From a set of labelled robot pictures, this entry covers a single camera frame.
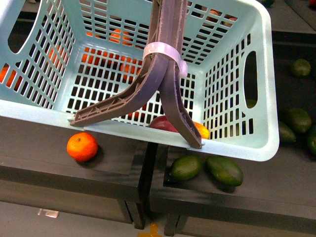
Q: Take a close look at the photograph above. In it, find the red yellow mango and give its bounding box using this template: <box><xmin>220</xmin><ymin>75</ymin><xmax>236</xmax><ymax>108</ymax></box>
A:
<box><xmin>149</xmin><ymin>116</ymin><xmax>210</xmax><ymax>139</ymax></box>

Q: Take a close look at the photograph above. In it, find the light blue plastic basket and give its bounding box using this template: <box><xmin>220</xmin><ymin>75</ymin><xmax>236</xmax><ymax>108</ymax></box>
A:
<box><xmin>0</xmin><ymin>0</ymin><xmax>279</xmax><ymax>161</ymax></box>

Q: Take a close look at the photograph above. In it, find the green avocado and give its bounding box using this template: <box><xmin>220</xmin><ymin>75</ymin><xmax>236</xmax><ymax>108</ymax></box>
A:
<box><xmin>205</xmin><ymin>156</ymin><xmax>243</xmax><ymax>187</ymax></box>
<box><xmin>307</xmin><ymin>131</ymin><xmax>316</xmax><ymax>156</ymax></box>
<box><xmin>290</xmin><ymin>59</ymin><xmax>311</xmax><ymax>78</ymax></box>
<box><xmin>285</xmin><ymin>108</ymin><xmax>312</xmax><ymax>133</ymax></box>
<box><xmin>169</xmin><ymin>155</ymin><xmax>202</xmax><ymax>181</ymax></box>
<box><xmin>278</xmin><ymin>121</ymin><xmax>296</xmax><ymax>143</ymax></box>

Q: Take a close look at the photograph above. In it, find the orange mandarin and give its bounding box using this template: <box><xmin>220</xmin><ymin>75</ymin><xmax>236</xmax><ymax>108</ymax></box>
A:
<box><xmin>66</xmin><ymin>132</ymin><xmax>99</xmax><ymax>162</ymax></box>

